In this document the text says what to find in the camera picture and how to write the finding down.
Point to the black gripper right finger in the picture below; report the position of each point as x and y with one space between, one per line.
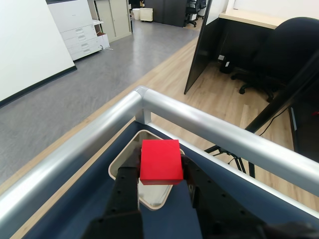
219 214

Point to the dark blue-grey table mat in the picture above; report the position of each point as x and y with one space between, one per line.
62 211

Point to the red cube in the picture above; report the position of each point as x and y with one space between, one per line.
160 161

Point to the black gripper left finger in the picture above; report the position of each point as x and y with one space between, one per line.
124 194

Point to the silver metal table frame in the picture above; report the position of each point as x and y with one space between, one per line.
199 119

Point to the black desk with partition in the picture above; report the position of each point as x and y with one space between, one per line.
207 49

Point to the white drawer pedestal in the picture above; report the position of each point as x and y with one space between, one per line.
146 14

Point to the black storage cabinet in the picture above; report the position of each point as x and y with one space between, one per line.
169 12

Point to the beige metal cabinet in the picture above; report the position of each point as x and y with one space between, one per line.
117 20

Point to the black office chair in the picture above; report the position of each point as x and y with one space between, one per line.
286 49

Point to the beige metal box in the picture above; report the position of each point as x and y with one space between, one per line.
117 169

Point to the white office printer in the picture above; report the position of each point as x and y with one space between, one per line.
77 32

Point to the black tripod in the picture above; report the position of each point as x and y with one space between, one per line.
239 161

